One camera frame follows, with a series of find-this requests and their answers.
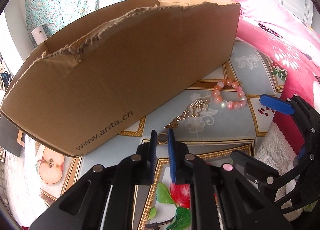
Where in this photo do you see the gold butterfly chain bracelet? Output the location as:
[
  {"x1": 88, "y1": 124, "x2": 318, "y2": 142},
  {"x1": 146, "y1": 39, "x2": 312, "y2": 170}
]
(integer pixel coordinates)
[{"x1": 157, "y1": 97, "x2": 210, "y2": 145}]

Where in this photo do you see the fruit pattern table cover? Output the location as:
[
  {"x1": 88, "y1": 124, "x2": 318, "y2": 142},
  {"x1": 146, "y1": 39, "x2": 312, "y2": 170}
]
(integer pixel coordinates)
[{"x1": 6, "y1": 39, "x2": 284, "y2": 229}]

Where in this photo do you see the pink floral quilt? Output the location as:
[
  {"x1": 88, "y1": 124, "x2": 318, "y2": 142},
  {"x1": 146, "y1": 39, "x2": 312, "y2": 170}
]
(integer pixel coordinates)
[{"x1": 220, "y1": 0, "x2": 320, "y2": 156}]

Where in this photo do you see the small wooden stool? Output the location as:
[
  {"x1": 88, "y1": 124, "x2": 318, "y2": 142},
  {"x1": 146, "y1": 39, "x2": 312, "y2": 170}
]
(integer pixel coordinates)
[{"x1": 17, "y1": 130, "x2": 25, "y2": 147}]

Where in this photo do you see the grey cabinet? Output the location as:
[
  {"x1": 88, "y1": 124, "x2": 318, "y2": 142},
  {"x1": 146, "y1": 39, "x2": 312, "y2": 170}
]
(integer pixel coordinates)
[{"x1": 0, "y1": 116, "x2": 22, "y2": 158}]

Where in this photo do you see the brown cardboard box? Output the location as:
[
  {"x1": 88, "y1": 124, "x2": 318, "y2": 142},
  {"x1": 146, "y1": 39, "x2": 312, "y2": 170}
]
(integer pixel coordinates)
[{"x1": 1, "y1": 0, "x2": 240, "y2": 157}]

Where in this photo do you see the pink pearl bead bracelet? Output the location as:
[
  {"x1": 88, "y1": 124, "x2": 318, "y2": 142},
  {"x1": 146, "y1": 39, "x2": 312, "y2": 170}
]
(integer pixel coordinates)
[{"x1": 212, "y1": 78, "x2": 248, "y2": 110}]

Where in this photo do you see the teal floral wall cloth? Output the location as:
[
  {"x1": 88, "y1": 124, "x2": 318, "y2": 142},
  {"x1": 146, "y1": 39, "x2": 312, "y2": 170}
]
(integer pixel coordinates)
[{"x1": 25, "y1": 0, "x2": 99, "y2": 47}]

